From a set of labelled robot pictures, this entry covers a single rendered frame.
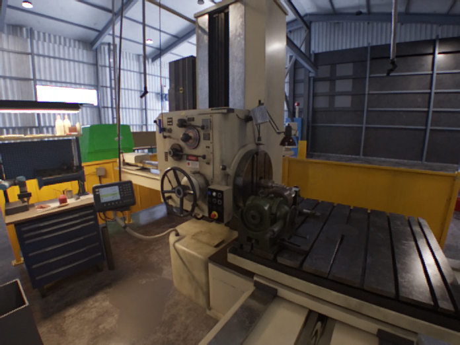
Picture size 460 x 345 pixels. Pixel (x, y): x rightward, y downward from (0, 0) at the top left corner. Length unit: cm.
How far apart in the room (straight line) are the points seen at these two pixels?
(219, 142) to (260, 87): 81
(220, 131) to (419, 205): 309
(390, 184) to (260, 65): 255
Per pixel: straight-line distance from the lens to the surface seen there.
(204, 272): 213
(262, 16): 231
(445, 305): 139
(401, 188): 372
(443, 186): 379
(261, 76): 212
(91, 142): 529
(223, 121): 151
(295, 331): 138
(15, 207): 289
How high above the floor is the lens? 175
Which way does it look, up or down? 12 degrees down
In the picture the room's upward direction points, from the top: straight up
